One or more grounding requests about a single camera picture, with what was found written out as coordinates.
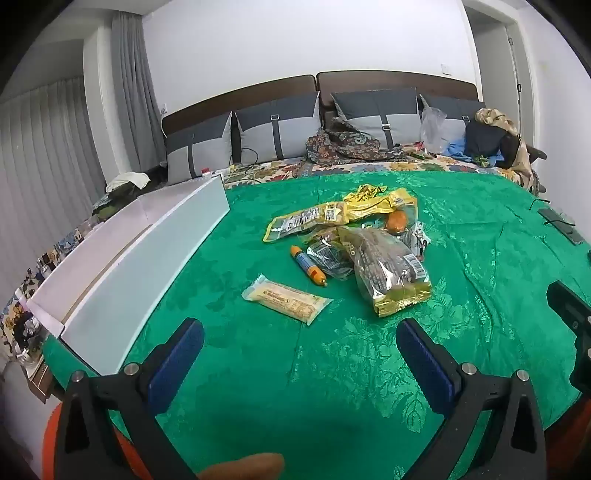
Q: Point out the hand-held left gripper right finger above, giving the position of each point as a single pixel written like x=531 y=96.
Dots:
x=425 y=364

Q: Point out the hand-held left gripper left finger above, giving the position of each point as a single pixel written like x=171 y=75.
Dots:
x=178 y=360

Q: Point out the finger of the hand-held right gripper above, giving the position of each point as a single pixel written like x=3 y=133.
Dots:
x=582 y=364
x=570 y=304

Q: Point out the large olive gold snack packet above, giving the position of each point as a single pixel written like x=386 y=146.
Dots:
x=383 y=267

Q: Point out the white storage box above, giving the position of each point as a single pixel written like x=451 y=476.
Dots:
x=138 y=258

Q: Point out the cream snack bar packet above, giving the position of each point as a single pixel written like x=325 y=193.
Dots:
x=286 y=300

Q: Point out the small black white packet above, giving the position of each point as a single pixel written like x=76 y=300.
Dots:
x=419 y=237

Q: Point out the clear packet with brown snack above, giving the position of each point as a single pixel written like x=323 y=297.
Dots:
x=330 y=258

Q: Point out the clear packet with orange drumstick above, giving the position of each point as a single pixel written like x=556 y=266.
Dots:
x=397 y=222

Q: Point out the blue orange sausage stick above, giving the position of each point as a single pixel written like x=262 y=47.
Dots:
x=307 y=265

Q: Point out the plain yellow snack packet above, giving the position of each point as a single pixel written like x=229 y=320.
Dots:
x=401 y=201

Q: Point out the yellow clear snack packet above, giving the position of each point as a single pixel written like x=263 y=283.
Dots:
x=300 y=219

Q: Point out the person's left hand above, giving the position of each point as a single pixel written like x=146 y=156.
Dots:
x=244 y=468

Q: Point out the black phone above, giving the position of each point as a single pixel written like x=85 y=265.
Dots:
x=561 y=227

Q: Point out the green embossed blanket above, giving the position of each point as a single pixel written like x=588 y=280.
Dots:
x=485 y=277

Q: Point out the wooden bedside table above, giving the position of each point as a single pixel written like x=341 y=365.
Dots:
x=41 y=381

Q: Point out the green patterned small cloth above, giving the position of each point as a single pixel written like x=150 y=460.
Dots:
x=483 y=161

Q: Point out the black bag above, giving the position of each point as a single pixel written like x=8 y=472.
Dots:
x=485 y=141

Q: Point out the white cloth pile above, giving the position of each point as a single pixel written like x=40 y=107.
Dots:
x=127 y=181

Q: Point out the blue cloth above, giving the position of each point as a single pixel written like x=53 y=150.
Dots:
x=457 y=150

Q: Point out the pile of clothes and bags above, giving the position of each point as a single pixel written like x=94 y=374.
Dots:
x=496 y=117

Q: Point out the floral bed sheet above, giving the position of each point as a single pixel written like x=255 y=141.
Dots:
x=351 y=168

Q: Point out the small red green packet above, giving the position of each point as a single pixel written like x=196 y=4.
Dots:
x=418 y=154

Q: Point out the grey two-tone pillow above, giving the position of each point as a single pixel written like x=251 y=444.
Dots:
x=455 y=108
x=277 y=129
x=198 y=147
x=378 y=113

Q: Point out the clear plastic bag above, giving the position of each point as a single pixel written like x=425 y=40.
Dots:
x=433 y=131

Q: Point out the white sheer curtain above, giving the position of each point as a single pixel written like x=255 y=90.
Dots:
x=46 y=175

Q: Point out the white door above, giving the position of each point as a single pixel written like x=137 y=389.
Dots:
x=496 y=83

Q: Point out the dark floral cloth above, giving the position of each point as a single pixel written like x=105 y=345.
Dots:
x=346 y=143

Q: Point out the dark brown headboard panel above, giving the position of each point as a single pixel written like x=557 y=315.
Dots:
x=392 y=81
x=231 y=97

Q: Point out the grey curtain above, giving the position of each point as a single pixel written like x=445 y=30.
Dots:
x=136 y=92

